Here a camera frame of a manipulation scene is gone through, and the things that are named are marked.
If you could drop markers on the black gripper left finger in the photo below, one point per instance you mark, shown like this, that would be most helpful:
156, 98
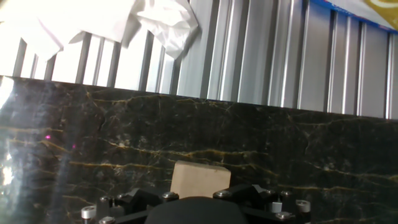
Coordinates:
136, 200

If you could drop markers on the small wooden block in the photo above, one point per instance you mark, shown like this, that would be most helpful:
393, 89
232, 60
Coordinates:
199, 180

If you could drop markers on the gold tissue pack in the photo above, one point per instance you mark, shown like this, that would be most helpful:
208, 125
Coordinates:
385, 11

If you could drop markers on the black marble pattern mat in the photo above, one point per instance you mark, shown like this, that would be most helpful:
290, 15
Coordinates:
280, 149

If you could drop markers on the white tissue paper sheets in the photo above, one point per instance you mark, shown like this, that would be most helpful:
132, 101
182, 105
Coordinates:
62, 21

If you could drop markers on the blue and white package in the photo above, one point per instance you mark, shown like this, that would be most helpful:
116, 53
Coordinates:
348, 11

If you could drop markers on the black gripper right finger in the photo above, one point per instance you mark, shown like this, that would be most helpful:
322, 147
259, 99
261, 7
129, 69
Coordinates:
264, 196

